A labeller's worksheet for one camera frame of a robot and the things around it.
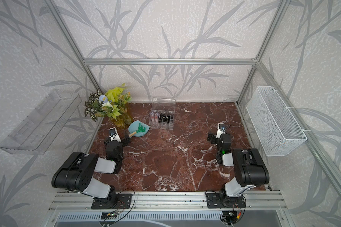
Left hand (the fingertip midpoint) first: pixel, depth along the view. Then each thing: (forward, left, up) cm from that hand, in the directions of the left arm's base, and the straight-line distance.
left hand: (118, 132), depth 90 cm
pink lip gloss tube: (+15, -20, -3) cm, 25 cm away
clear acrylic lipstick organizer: (+33, -25, -10) cm, 43 cm away
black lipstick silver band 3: (+14, -31, -3) cm, 34 cm away
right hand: (+3, -65, -2) cm, 65 cm away
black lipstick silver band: (+14, -25, -3) cm, 29 cm away
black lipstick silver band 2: (+14, -28, -3) cm, 32 cm away
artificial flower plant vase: (+15, +4, +11) cm, 19 cm away
